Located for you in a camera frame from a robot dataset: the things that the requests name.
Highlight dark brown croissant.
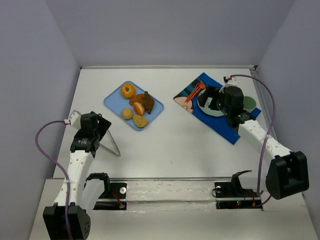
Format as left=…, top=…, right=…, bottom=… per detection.
left=141, top=91, right=155, bottom=114

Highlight metal kitchen tongs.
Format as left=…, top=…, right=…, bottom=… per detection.
left=97, top=113, right=121, bottom=157

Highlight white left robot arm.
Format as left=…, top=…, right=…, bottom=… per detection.
left=42, top=111, right=111, bottom=240

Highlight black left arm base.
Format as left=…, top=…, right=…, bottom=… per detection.
left=83, top=179, right=128, bottom=211

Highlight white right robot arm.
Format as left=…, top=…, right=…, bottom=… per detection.
left=197, top=85, right=310, bottom=200

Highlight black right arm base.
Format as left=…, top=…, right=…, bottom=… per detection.
left=211, top=181, right=262, bottom=210

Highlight seeded tan bread slice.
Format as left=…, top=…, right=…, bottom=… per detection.
left=132, top=115, right=148, bottom=128

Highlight orange bread roll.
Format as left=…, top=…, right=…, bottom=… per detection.
left=133, top=102, right=145, bottom=116

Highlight orange brown flat bread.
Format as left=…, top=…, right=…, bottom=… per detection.
left=129, top=93, right=145, bottom=106

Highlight orange plastic fork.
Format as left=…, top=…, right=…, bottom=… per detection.
left=185, top=81, right=206, bottom=103

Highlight pale green flower plate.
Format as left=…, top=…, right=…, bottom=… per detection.
left=197, top=89, right=224, bottom=117

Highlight blue cartoon placemat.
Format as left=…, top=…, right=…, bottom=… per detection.
left=173, top=72, right=261, bottom=145

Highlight small tan round bun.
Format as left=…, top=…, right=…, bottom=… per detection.
left=121, top=108, right=134, bottom=120

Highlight light blue tray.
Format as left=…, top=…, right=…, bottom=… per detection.
left=103, top=80, right=165, bottom=132

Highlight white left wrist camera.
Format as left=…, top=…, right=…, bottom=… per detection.
left=63, top=110, right=82, bottom=130

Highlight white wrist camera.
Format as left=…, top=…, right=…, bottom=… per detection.
left=63, top=110, right=82, bottom=130
left=219, top=76, right=238, bottom=93

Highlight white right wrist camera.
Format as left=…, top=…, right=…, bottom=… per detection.
left=219, top=76, right=238, bottom=93

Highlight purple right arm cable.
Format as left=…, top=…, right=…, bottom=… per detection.
left=229, top=74, right=276, bottom=208

